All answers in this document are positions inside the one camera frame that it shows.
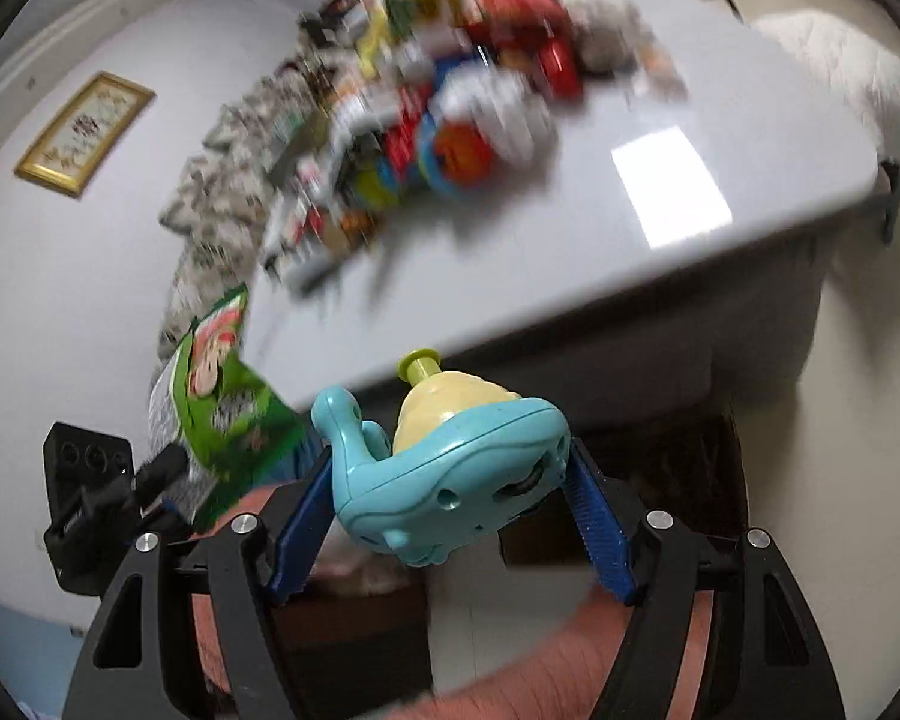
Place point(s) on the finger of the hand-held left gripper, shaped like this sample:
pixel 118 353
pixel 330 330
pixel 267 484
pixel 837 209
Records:
pixel 161 469

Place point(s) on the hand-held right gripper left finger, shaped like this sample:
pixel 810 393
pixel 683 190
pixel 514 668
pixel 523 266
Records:
pixel 296 540

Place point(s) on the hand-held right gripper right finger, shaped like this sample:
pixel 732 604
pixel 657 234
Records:
pixel 604 532

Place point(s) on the green snack bag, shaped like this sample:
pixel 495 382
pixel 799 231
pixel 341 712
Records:
pixel 225 405

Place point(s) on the teal whale toy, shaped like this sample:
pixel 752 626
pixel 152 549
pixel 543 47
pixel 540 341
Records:
pixel 435 487

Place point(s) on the person's bare leg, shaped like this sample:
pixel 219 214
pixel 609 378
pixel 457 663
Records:
pixel 540 660

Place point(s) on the floral cushion sofa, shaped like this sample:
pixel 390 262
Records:
pixel 210 195

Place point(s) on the gold framed picture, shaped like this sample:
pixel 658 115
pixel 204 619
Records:
pixel 82 135

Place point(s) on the orange and blue ball toy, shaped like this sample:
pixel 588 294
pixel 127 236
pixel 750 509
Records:
pixel 454 157

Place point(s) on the crumpled white plastic bag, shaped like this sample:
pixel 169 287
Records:
pixel 502 116

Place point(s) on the red snack packet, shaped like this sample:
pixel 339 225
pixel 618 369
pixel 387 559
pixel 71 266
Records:
pixel 517 22

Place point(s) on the white quilt covered stool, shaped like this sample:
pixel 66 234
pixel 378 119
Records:
pixel 832 67

